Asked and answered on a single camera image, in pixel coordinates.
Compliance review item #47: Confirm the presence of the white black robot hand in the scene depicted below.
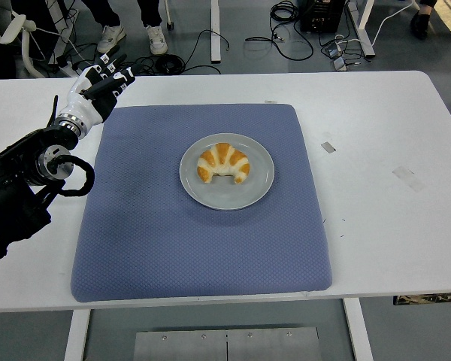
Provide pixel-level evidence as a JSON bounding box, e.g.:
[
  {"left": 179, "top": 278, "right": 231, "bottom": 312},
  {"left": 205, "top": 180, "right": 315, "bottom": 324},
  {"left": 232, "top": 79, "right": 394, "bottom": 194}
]
[{"left": 58, "top": 44, "right": 144, "bottom": 127}]

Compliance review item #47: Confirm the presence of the golden croissant bread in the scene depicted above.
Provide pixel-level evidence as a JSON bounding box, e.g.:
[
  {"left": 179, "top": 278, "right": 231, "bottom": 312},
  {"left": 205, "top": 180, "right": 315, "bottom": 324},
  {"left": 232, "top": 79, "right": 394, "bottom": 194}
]
[{"left": 196, "top": 141, "right": 251, "bottom": 186}]

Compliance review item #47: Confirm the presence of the white power strip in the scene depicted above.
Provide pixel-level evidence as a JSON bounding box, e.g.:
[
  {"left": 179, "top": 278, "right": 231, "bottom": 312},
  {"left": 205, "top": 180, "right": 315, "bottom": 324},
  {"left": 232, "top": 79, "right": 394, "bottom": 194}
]
[{"left": 58, "top": 59, "right": 80, "bottom": 78}]

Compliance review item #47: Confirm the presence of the person's leg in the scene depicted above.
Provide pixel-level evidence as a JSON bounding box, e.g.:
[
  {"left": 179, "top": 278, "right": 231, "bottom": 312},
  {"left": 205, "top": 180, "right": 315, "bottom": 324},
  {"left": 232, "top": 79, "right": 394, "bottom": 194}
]
[
  {"left": 410, "top": 0, "right": 439, "bottom": 41},
  {"left": 80, "top": 0, "right": 127, "bottom": 54},
  {"left": 137, "top": 0, "right": 169, "bottom": 56}
]

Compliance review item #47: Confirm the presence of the white pole with caster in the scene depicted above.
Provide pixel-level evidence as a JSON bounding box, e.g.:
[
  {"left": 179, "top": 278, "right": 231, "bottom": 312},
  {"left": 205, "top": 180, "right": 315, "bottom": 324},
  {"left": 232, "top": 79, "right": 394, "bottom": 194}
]
[{"left": 163, "top": 0, "right": 174, "bottom": 30}]

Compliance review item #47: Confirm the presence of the white background table leg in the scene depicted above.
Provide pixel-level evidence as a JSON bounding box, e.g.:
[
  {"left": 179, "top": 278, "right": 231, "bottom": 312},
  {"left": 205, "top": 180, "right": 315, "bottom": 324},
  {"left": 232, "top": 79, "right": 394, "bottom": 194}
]
[
  {"left": 356, "top": 0, "right": 377, "bottom": 58},
  {"left": 210, "top": 0, "right": 222, "bottom": 63}
]

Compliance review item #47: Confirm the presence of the blue quilted mat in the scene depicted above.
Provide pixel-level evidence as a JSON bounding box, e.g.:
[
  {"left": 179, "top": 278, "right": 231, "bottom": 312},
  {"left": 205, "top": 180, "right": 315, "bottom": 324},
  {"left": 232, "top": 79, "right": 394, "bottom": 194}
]
[{"left": 70, "top": 103, "right": 333, "bottom": 304}]

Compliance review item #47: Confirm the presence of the grey round plate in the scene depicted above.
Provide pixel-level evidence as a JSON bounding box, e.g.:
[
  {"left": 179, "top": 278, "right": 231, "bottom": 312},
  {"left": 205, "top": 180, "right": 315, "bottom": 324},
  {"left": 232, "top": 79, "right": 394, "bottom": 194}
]
[{"left": 178, "top": 132, "right": 276, "bottom": 211}]

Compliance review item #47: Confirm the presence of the black equipment box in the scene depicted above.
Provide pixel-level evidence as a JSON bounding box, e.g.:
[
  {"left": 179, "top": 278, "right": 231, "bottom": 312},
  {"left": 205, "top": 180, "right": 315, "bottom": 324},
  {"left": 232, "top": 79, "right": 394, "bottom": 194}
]
[{"left": 299, "top": 0, "right": 349, "bottom": 33}]

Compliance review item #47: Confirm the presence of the grey power adapter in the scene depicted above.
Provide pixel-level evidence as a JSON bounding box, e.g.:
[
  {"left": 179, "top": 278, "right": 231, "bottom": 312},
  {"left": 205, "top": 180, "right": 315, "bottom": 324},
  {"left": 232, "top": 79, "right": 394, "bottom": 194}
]
[{"left": 321, "top": 39, "right": 350, "bottom": 72}]

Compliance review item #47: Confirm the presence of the large translucent tape piece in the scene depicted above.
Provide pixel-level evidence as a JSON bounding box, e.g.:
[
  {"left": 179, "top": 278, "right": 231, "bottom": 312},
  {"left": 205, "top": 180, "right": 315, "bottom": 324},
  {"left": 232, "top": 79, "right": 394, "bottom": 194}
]
[{"left": 392, "top": 166, "right": 426, "bottom": 193}]

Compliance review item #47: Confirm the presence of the white chair frame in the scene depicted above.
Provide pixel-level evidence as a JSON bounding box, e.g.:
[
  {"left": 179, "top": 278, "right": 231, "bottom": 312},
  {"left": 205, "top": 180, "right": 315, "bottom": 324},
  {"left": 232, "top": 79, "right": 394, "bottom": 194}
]
[{"left": 20, "top": 28, "right": 46, "bottom": 79}]

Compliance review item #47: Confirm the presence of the coiled black cable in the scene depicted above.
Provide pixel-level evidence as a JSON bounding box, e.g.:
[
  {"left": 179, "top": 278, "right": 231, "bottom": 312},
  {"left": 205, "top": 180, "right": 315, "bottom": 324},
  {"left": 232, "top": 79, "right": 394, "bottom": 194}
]
[{"left": 156, "top": 54, "right": 185, "bottom": 75}]

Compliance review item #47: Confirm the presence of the looped black cable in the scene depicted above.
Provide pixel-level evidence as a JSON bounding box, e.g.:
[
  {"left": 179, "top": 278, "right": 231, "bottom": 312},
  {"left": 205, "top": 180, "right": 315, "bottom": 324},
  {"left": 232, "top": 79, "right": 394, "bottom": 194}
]
[{"left": 183, "top": 29, "right": 232, "bottom": 75}]

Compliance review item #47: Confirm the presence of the long black cable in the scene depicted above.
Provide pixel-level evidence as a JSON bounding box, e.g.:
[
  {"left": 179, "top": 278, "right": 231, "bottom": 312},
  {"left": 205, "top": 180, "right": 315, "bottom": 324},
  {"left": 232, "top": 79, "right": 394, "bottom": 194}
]
[{"left": 245, "top": 0, "right": 315, "bottom": 61}]

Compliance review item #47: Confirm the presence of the white cable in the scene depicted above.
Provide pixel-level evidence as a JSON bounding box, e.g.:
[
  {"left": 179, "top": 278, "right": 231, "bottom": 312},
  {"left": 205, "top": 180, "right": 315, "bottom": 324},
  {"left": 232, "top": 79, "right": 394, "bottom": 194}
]
[{"left": 371, "top": 0, "right": 422, "bottom": 46}]

